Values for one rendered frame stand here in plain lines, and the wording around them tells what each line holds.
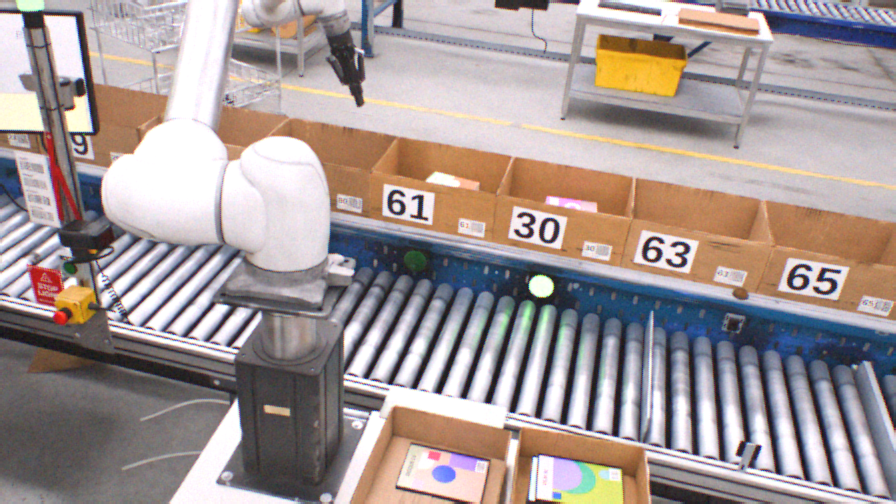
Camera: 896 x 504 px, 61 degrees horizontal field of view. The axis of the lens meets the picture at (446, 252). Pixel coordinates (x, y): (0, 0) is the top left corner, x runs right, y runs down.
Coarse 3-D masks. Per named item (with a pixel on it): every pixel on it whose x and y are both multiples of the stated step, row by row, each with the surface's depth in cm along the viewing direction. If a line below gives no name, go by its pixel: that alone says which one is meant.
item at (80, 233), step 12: (72, 228) 185; (84, 228) 185; (96, 228) 185; (108, 228) 187; (60, 240) 186; (72, 240) 185; (84, 240) 184; (96, 240) 184; (108, 240) 187; (84, 252) 188; (96, 252) 192
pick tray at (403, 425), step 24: (408, 408) 175; (384, 432) 171; (408, 432) 179; (432, 432) 177; (456, 432) 176; (480, 432) 174; (504, 432) 172; (384, 456) 175; (480, 456) 177; (504, 456) 176; (360, 480) 157; (384, 480) 169
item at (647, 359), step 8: (648, 320) 225; (648, 328) 221; (648, 336) 217; (648, 344) 213; (648, 352) 209; (648, 360) 205; (648, 368) 202; (648, 376) 198; (648, 384) 195; (648, 392) 193; (648, 400) 190; (648, 408) 188; (648, 416) 185; (640, 424) 195; (640, 432) 192; (640, 440) 189
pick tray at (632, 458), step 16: (528, 432) 174; (544, 432) 173; (560, 432) 173; (528, 448) 176; (544, 448) 176; (560, 448) 175; (576, 448) 174; (592, 448) 173; (608, 448) 173; (624, 448) 172; (640, 448) 171; (528, 464) 176; (624, 464) 174; (640, 464) 172; (512, 480) 172; (528, 480) 172; (624, 480) 174; (640, 480) 169; (512, 496) 156; (624, 496) 170; (640, 496) 167
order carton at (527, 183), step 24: (528, 168) 250; (552, 168) 248; (576, 168) 246; (504, 192) 241; (528, 192) 255; (552, 192) 253; (576, 192) 250; (600, 192) 248; (624, 192) 246; (504, 216) 229; (576, 216) 223; (600, 216) 221; (624, 216) 250; (504, 240) 233; (576, 240) 227; (600, 240) 225; (624, 240) 223
